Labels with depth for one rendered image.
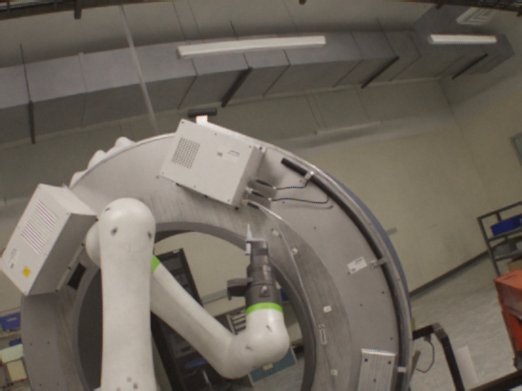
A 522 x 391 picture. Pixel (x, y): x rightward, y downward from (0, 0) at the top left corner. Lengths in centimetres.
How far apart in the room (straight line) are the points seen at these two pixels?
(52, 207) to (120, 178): 26
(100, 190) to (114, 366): 85
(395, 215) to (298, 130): 245
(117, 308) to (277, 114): 762
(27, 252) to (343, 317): 103
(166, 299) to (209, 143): 48
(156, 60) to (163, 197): 366
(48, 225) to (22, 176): 551
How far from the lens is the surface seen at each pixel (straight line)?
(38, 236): 160
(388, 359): 142
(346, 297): 139
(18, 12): 320
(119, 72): 494
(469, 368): 185
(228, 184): 133
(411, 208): 943
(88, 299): 167
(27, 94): 476
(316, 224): 139
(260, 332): 112
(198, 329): 117
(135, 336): 94
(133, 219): 96
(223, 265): 715
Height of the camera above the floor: 130
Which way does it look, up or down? 9 degrees up
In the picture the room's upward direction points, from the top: 20 degrees counter-clockwise
